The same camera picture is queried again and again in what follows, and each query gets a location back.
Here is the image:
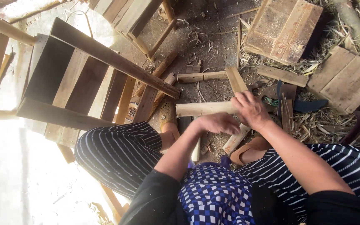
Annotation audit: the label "person's right hand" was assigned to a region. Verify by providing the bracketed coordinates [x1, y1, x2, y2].
[231, 91, 273, 130]

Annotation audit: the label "person's left hand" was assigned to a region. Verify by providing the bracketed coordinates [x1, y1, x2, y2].
[195, 112, 241, 135]

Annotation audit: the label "pale square wooden stick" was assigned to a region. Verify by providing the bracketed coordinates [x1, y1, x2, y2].
[176, 101, 239, 118]

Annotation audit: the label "pale wooden slat offcut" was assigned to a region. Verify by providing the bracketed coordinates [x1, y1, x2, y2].
[222, 123, 251, 154]

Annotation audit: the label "short flat wooden slat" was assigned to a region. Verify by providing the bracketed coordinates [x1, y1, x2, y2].
[225, 66, 249, 93]

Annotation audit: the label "tan slip-on shoe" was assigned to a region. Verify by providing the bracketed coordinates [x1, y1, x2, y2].
[230, 136, 272, 166]

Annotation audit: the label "round wooden peg stick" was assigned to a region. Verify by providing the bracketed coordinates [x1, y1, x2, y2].
[176, 71, 228, 84]

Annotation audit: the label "long flat wooden slat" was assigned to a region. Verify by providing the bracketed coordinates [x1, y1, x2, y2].
[256, 65, 309, 88]

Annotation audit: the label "thin splintered wood piece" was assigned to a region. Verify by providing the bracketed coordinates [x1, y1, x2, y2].
[281, 93, 294, 134]

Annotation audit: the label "yellow perforated shoe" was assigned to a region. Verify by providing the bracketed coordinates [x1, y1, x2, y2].
[159, 100, 179, 132]

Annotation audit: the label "dark blue knife blade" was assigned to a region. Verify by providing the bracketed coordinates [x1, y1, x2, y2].
[293, 99, 329, 113]

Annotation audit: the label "blue checkered apron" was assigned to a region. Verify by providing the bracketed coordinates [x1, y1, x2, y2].
[177, 155, 257, 225]

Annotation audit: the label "brown wooden batten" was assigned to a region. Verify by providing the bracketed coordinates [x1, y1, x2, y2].
[147, 73, 177, 122]

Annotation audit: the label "square panel of nailed boards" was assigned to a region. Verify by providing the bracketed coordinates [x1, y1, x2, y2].
[243, 0, 324, 66]

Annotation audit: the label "round bark-covered wooden stick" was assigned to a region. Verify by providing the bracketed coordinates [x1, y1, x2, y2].
[134, 50, 179, 98]

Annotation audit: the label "tin of nails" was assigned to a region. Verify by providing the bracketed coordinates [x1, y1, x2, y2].
[125, 102, 139, 123]

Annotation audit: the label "weathered panel of nailed boards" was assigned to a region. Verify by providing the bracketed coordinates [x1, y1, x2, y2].
[306, 46, 360, 114]

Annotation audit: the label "striped dark trousers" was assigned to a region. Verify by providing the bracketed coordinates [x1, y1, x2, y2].
[74, 121, 360, 223]

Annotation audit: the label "dark curved sickle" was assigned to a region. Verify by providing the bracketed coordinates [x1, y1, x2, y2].
[339, 111, 360, 146]

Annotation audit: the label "thick tree log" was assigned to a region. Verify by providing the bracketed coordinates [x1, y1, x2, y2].
[332, 0, 360, 70]

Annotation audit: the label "small wooden stool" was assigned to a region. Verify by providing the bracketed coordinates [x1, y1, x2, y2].
[88, 0, 178, 62]

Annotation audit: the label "green string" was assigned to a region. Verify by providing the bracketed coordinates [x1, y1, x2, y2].
[263, 96, 279, 107]

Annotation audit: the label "white wooden tool handle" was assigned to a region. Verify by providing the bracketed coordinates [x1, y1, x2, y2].
[191, 137, 201, 162]

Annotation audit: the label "large unfinished wooden frame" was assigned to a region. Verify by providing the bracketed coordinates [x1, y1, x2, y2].
[0, 9, 181, 164]

